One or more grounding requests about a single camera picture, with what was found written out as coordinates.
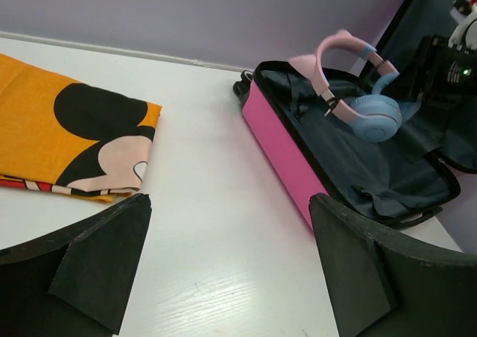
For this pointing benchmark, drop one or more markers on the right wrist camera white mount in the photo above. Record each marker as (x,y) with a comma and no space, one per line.
(464,13)

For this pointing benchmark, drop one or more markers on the pink hard-shell suitcase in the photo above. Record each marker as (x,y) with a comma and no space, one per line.
(400,182)

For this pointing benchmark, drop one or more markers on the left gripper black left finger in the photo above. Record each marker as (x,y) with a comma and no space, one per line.
(75,281)

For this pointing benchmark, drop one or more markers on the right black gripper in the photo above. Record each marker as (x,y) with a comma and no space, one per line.
(438,74)

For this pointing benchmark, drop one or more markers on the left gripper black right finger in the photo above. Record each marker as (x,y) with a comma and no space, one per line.
(382,282)

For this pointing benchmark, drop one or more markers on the orange Mickey Mouse cloth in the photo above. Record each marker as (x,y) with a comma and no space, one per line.
(62,136)

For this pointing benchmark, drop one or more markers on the pink and blue headphones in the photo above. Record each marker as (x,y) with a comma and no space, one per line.
(374,117)

